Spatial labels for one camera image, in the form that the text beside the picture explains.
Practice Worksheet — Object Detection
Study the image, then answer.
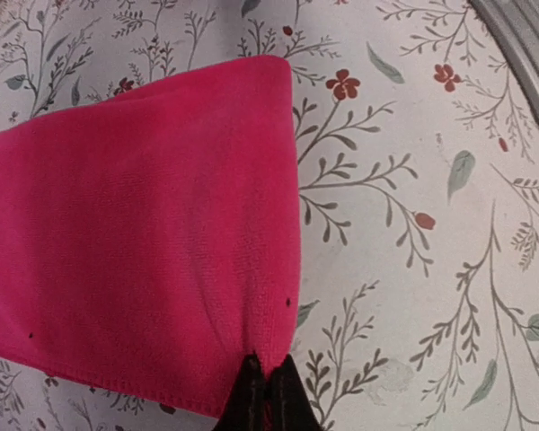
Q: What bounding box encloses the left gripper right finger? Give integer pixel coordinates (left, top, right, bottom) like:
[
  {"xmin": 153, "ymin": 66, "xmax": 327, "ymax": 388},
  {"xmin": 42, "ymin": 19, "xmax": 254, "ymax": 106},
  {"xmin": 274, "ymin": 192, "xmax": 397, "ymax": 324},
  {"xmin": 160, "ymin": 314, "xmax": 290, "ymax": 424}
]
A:
[{"xmin": 264, "ymin": 355, "xmax": 322, "ymax": 431}]

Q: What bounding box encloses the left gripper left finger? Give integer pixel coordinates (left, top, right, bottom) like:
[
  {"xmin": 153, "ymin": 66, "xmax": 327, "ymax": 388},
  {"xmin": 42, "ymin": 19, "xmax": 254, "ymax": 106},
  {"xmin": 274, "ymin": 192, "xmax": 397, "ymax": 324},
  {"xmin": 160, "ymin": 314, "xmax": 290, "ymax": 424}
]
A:
[{"xmin": 217, "ymin": 353, "xmax": 266, "ymax": 431}]

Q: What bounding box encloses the pink red towel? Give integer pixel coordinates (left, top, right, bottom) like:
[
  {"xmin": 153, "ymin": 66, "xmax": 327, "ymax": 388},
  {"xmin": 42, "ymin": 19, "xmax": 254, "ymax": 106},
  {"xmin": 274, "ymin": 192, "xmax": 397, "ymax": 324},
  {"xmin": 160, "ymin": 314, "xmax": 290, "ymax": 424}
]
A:
[{"xmin": 0, "ymin": 56, "xmax": 301, "ymax": 418}]

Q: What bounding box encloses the floral patterned table mat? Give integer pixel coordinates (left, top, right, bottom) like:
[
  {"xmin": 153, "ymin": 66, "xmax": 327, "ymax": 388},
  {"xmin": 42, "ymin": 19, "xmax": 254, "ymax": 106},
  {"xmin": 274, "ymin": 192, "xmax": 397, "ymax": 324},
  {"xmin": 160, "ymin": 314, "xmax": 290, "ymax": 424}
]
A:
[{"xmin": 0, "ymin": 1, "xmax": 539, "ymax": 430}]

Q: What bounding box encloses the aluminium front rail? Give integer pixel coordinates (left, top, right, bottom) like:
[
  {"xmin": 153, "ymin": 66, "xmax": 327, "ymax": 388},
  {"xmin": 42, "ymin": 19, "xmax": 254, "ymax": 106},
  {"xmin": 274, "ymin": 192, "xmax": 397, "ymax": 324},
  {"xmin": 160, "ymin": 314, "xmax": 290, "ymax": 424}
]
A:
[{"xmin": 470, "ymin": 0, "xmax": 539, "ymax": 125}]

